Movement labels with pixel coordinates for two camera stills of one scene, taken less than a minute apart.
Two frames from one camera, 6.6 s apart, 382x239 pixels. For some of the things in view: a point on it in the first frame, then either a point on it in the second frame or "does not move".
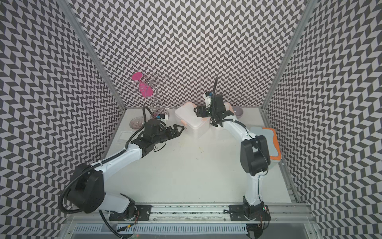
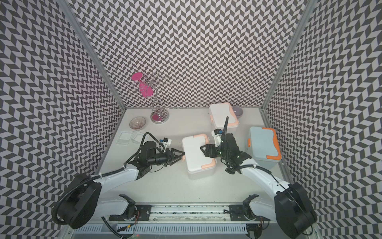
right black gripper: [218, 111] → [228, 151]
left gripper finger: [173, 135] → [175, 161]
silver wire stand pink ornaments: [146, 83] does not move
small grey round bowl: [238, 111] does not move
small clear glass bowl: [137, 122] does not move
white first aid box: [193, 124] → [199, 166]
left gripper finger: [175, 127] → [177, 156]
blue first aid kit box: [270, 134] does not move
